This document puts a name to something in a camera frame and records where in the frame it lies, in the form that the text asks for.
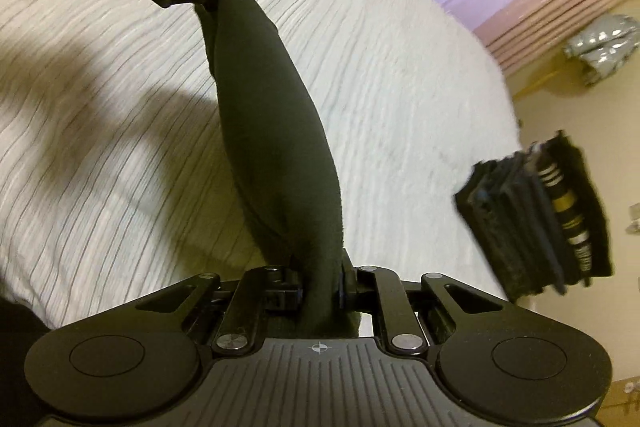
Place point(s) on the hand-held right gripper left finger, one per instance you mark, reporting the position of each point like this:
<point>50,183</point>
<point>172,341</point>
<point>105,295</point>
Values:
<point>292,299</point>

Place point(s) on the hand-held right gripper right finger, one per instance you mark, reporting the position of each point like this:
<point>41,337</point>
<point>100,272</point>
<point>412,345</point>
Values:
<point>345,294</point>

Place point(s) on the dark green garment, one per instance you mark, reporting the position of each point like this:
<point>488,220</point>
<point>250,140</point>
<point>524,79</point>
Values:
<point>270,132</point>

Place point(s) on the stack of folded dark clothes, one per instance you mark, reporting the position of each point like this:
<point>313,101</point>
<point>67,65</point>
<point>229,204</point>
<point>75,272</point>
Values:
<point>510,217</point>

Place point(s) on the striped white bed sheet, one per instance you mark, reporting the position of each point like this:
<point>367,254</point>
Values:
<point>125,157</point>

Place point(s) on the yellow stick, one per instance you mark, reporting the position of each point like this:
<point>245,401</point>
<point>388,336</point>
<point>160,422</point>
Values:
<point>542,79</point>

